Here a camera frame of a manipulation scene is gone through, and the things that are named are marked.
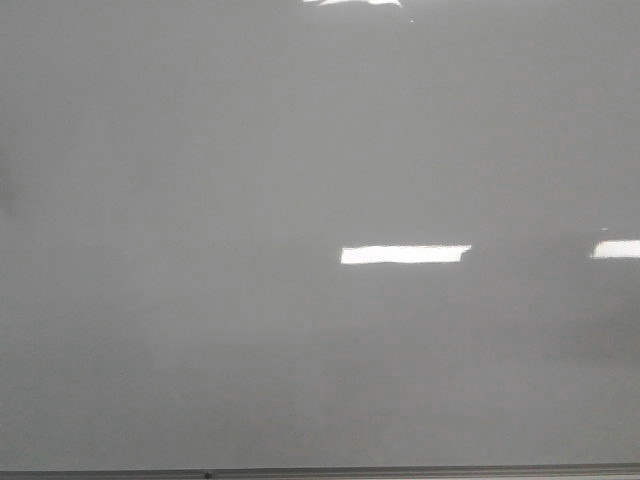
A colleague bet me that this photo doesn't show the white whiteboard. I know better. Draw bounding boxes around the white whiteboard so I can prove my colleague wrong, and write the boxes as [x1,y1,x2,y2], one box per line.
[1,1,639,470]

